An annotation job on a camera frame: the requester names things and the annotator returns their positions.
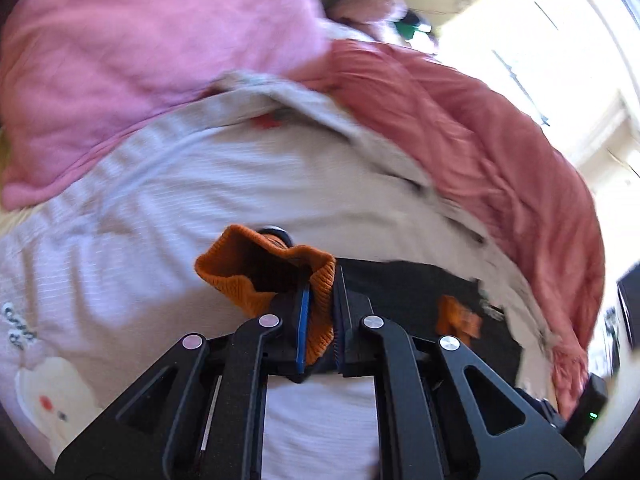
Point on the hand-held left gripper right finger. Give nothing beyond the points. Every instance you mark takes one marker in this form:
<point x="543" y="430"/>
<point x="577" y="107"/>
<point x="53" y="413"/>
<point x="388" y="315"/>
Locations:
<point x="341" y="327"/>

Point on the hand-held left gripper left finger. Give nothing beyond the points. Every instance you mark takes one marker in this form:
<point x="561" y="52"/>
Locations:
<point x="301" y="332"/>

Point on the black garment with orange cuffs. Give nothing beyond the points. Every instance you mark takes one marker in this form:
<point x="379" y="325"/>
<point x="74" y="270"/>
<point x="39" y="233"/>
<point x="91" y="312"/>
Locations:
<point x="400" y="285"/>

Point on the dark furniture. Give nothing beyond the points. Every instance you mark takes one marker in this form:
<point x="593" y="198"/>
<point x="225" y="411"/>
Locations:
<point x="631" y="310"/>

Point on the beige cartoon printed blanket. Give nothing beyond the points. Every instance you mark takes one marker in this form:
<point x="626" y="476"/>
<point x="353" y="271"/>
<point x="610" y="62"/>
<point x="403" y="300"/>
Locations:
<point x="225" y="175"/>

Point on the salmon red blanket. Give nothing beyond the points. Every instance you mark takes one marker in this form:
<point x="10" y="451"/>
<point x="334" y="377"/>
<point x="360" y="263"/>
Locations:
<point x="475" y="125"/>

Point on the green object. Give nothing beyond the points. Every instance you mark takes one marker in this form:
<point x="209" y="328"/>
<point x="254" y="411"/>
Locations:
<point x="412" y="22"/>

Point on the pinkish soft object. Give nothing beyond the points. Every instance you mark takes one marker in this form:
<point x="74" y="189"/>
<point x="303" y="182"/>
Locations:
<point x="367" y="2"/>

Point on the pink quilted pillow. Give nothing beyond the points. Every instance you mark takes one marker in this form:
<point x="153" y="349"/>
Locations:
<point x="125" y="35"/>

